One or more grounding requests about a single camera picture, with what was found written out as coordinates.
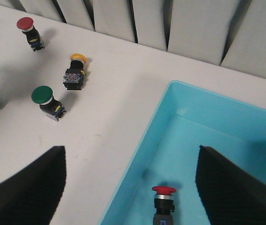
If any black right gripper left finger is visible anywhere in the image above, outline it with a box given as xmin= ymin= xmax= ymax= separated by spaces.
xmin=0 ymin=146 xmax=66 ymax=225

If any light blue plastic box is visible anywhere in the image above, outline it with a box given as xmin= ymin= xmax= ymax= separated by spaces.
xmin=101 ymin=81 xmax=266 ymax=225

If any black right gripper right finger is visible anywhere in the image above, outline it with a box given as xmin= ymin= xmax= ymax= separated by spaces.
xmin=195 ymin=146 xmax=266 ymax=225

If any green button near box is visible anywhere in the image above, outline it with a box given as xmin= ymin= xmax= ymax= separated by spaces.
xmin=31 ymin=85 xmax=66 ymax=121

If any white pleated curtain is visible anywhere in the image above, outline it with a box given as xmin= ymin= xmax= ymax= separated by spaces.
xmin=0 ymin=0 xmax=266 ymax=79

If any red button on table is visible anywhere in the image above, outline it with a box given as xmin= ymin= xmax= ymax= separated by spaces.
xmin=16 ymin=17 xmax=44 ymax=52

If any yellow push button switch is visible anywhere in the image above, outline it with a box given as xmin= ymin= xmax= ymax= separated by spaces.
xmin=63 ymin=53 xmax=87 ymax=90

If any red button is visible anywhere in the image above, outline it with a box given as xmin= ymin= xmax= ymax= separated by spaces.
xmin=152 ymin=186 xmax=177 ymax=225
xmin=16 ymin=17 xmax=44 ymax=52

